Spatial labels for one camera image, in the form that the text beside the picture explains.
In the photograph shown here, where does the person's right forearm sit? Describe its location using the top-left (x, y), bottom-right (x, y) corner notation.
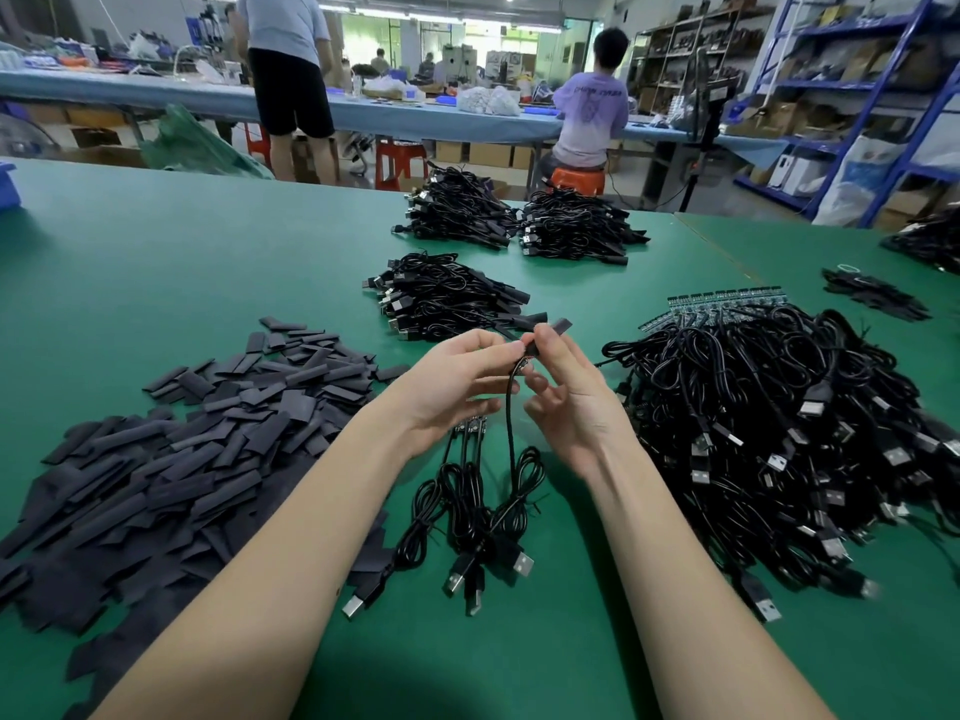
top-left (592, 449), bottom-right (834, 720)

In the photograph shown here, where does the person's left forearm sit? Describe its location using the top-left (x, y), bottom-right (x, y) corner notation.
top-left (93, 419), bottom-right (429, 720)

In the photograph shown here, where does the joined bunch of black cables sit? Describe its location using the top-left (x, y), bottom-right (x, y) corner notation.
top-left (342, 415), bottom-right (551, 621)

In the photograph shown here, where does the heap of finished black cables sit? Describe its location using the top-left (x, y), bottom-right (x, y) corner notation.
top-left (364, 251), bottom-right (551, 343)

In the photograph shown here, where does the green plastic bag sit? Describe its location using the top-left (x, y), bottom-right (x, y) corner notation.
top-left (139, 104), bottom-right (275, 180)

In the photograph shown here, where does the black tripod stand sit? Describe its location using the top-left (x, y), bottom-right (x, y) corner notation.
top-left (648, 52), bottom-right (744, 213)

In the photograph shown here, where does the person's left hand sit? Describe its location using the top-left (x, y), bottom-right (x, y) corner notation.
top-left (375, 328), bottom-right (536, 454)

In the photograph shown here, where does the long blue work table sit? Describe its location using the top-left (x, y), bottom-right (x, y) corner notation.
top-left (0, 70), bottom-right (789, 156)

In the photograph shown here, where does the dark storage shelf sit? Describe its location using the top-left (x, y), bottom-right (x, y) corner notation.
top-left (630, 0), bottom-right (767, 114)

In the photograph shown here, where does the person's right hand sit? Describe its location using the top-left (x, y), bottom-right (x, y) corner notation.
top-left (520, 322), bottom-right (642, 484)

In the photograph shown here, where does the pile of black sleeve strips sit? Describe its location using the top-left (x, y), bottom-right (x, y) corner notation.
top-left (0, 316), bottom-right (410, 720)

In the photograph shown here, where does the small bundle of cables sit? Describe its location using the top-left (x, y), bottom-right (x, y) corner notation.
top-left (820, 263), bottom-right (933, 324)

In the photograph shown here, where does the black usb cable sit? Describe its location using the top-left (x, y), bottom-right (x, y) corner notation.
top-left (499, 349), bottom-right (530, 496)

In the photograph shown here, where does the large pile of black cables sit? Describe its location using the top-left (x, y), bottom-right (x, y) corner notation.
top-left (600, 292), bottom-right (960, 624)

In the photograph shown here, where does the bundle of black cables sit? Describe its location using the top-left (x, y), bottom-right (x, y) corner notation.
top-left (514, 187), bottom-right (651, 267)
top-left (393, 164), bottom-right (521, 252)

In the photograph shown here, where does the blue metal shelving rack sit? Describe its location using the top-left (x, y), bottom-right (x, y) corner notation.
top-left (732, 0), bottom-right (960, 231)

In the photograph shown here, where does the open cardboard box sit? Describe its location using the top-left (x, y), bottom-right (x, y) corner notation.
top-left (52, 142), bottom-right (147, 169)

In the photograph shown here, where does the huge heap of black cables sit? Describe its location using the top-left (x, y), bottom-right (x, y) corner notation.
top-left (882, 205), bottom-right (960, 276)

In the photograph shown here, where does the white plastic bag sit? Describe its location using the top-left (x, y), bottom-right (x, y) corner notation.
top-left (813, 134), bottom-right (906, 228)

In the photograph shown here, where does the orange plastic stool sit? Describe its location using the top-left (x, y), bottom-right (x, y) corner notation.
top-left (549, 164), bottom-right (608, 198)

